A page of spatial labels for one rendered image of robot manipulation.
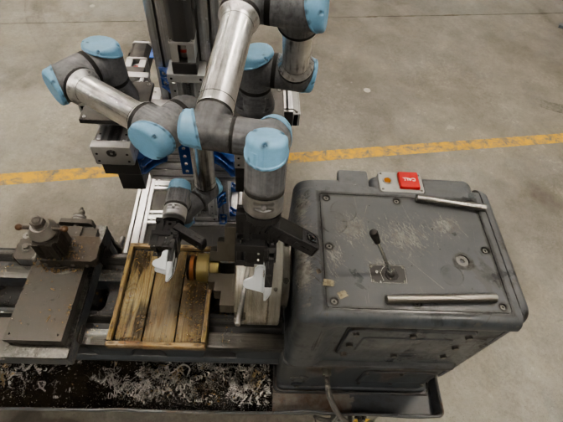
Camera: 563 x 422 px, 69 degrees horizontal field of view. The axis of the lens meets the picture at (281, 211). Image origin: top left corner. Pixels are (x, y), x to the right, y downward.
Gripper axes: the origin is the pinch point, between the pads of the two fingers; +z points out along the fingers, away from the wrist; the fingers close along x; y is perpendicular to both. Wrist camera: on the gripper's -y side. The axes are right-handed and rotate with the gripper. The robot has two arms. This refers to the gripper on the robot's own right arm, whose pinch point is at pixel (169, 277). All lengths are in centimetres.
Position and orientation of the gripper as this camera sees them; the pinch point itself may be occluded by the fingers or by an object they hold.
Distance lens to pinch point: 124.6
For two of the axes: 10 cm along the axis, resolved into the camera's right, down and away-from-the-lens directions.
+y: -10.0, -0.5, -0.6
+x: 0.8, -5.8, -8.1
